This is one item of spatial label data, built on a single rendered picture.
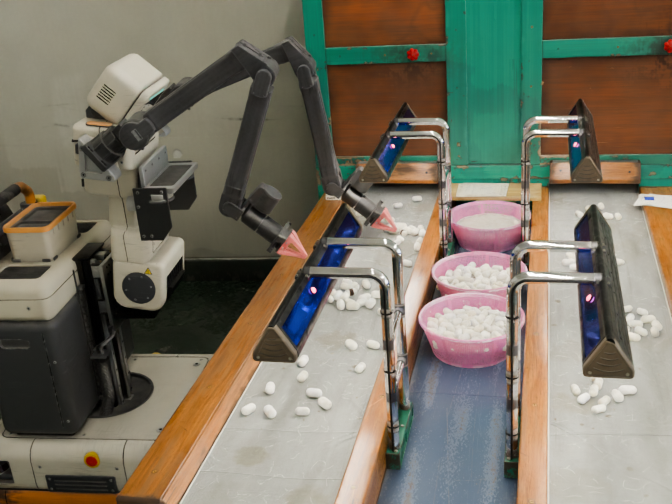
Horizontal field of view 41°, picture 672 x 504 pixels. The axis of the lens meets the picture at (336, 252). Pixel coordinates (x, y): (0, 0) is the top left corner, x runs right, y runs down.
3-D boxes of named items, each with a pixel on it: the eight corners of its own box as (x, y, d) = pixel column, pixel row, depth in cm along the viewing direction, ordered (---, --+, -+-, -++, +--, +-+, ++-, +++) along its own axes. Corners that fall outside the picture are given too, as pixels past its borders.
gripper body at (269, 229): (293, 224, 248) (272, 208, 248) (284, 238, 239) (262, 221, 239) (281, 240, 251) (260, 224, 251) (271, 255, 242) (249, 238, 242)
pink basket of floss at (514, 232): (482, 264, 276) (482, 236, 272) (432, 239, 298) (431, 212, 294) (547, 243, 288) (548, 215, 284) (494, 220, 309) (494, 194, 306)
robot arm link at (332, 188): (326, 179, 288) (324, 189, 280) (347, 152, 283) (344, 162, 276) (356, 199, 290) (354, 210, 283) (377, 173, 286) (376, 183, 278)
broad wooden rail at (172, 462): (129, 573, 175) (113, 497, 168) (331, 231, 337) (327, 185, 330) (185, 579, 173) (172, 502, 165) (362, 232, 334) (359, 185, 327)
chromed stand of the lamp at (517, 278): (503, 478, 179) (503, 276, 162) (508, 422, 197) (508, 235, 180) (601, 485, 175) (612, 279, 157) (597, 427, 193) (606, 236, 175)
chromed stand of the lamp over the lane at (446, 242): (387, 273, 275) (379, 133, 258) (397, 248, 293) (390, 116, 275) (448, 275, 271) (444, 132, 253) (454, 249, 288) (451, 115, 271)
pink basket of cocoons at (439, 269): (446, 327, 240) (445, 295, 236) (422, 287, 264) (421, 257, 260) (541, 314, 243) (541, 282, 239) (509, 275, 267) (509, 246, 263)
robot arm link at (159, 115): (252, 26, 226) (245, 35, 217) (284, 69, 230) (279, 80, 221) (123, 120, 240) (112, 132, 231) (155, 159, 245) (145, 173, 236)
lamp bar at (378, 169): (358, 183, 243) (357, 158, 240) (394, 123, 299) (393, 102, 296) (387, 183, 241) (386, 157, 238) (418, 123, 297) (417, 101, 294)
